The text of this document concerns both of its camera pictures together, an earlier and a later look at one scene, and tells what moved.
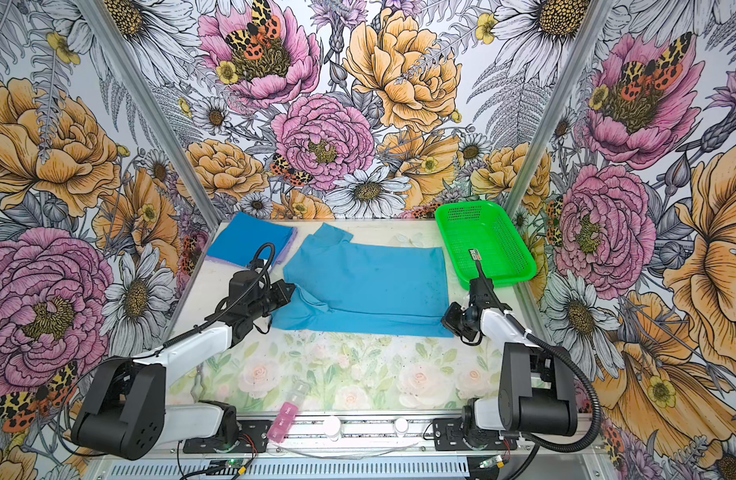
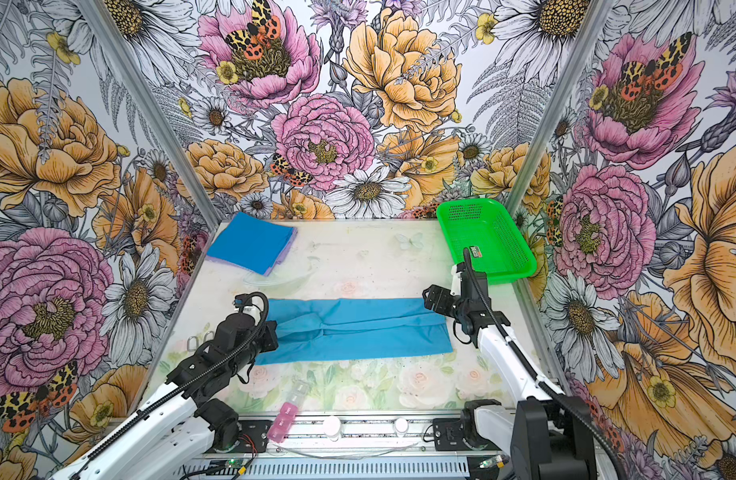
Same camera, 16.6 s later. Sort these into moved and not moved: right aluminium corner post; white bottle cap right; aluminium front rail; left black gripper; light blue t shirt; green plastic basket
Moved: left black gripper; light blue t shirt
Not moved: green plastic basket; right aluminium corner post; white bottle cap right; aluminium front rail
